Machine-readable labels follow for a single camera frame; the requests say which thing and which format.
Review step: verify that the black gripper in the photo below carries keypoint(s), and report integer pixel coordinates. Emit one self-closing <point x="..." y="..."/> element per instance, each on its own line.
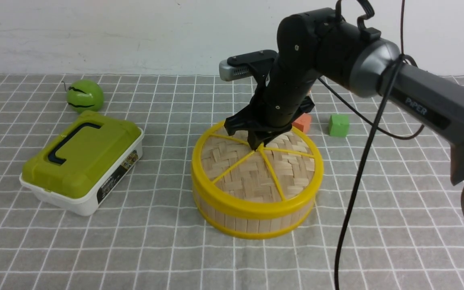
<point x="283" y="82"/>

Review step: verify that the woven bamboo lid yellow rim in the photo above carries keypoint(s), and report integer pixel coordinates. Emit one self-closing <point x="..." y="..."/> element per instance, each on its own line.
<point x="275" y="180"/>

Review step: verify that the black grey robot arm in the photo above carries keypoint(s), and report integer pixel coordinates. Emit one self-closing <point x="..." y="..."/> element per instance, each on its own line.
<point x="320" y="43"/>

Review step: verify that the bamboo steamer basket yellow rims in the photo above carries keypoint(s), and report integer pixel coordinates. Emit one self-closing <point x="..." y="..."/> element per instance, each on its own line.
<point x="250" y="220"/>

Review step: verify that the orange cube block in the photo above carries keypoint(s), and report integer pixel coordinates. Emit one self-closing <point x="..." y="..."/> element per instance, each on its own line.
<point x="303" y="123"/>

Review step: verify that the green cube block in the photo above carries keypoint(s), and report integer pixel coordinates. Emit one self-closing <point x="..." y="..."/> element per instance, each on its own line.
<point x="338" y="125"/>

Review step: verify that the green toy melon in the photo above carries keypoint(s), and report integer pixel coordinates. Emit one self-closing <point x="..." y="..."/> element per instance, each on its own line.
<point x="84" y="95"/>

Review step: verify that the grey checked tablecloth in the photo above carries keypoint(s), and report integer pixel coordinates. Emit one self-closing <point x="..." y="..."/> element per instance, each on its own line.
<point x="406" y="231"/>

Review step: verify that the green lidded white box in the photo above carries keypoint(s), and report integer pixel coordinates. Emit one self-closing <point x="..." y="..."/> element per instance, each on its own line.
<point x="83" y="164"/>

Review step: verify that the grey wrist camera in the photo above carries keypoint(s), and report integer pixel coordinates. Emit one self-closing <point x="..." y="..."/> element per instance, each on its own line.
<point x="255" y="64"/>

